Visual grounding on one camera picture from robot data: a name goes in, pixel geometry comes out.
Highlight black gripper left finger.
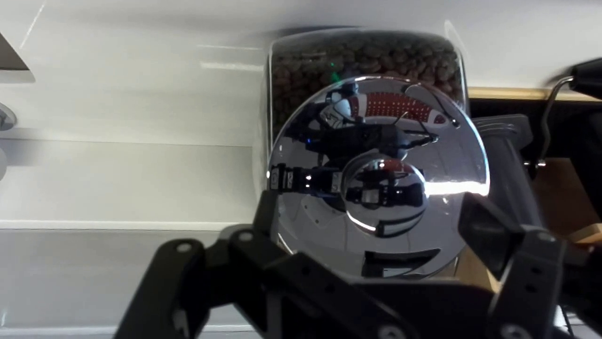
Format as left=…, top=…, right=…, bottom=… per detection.
left=112, top=187, right=403, bottom=339

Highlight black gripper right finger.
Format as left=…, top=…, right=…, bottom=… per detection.
left=458, top=190, right=602, bottom=339

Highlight silver round lid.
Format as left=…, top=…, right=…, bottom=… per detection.
left=268, top=75, right=492, bottom=281

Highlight glass container of coffee beans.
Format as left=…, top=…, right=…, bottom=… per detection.
left=266, top=28, right=471, bottom=147

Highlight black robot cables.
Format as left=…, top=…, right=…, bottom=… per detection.
left=537, top=57, right=602, bottom=172

